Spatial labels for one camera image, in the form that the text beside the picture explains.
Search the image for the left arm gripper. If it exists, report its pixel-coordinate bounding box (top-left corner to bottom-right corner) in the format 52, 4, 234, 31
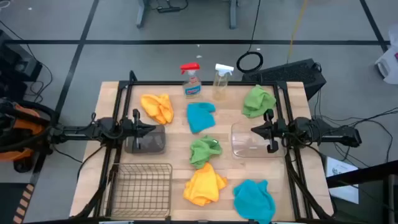
121, 108, 157, 149

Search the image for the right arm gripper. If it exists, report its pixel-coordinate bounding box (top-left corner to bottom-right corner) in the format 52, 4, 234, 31
251, 108, 289, 154

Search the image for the yellow microfiber towel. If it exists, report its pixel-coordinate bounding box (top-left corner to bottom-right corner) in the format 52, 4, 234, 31
182, 162, 228, 207
139, 93, 174, 125

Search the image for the green microfiber towel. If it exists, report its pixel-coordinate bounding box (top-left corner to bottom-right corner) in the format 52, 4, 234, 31
241, 84, 277, 119
189, 135, 223, 170

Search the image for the teal microfiber towel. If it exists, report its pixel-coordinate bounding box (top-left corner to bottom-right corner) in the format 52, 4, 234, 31
233, 179, 277, 224
186, 101, 217, 134

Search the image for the smoked grey plastic bin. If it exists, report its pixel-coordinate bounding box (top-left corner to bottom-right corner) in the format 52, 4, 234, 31
124, 124, 167, 155

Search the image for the clear plastic bin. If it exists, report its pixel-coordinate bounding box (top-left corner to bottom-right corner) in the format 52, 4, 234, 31
231, 121, 285, 159

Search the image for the spray bottle red trigger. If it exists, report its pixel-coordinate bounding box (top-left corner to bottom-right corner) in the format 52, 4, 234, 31
179, 62, 202, 100

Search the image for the spray bottle white trigger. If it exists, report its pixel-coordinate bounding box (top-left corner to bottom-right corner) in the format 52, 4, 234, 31
212, 63, 234, 101

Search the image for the black computer tower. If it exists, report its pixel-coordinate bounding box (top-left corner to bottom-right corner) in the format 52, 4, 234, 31
241, 58, 327, 101

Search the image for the white printed paper sheet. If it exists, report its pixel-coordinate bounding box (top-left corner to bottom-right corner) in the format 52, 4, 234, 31
325, 156, 360, 205

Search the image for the grey desk leg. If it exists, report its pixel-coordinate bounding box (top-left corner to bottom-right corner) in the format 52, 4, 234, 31
136, 0, 149, 29
228, 0, 239, 30

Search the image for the black side desk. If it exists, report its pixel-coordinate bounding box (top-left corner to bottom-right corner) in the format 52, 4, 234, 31
326, 160, 398, 224

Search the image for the black power strip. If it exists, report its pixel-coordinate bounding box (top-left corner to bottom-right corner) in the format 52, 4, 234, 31
156, 5, 182, 14

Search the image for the orange black shop vacuum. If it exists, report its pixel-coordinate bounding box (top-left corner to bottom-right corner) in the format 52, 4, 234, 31
0, 98, 63, 174

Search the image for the black equipment box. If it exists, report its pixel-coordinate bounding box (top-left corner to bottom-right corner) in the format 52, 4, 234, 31
0, 29, 43, 100

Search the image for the wire mesh basket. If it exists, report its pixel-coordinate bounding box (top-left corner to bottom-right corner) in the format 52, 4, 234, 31
104, 162, 174, 218

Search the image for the black aluminium table frame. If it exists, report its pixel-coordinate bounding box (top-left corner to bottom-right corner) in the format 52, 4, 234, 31
73, 70, 335, 224

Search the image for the black coiled cable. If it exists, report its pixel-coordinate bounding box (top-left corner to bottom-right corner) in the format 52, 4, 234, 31
235, 0, 264, 74

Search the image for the yellow cable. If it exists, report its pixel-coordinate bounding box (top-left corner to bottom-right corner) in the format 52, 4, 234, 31
285, 0, 309, 65

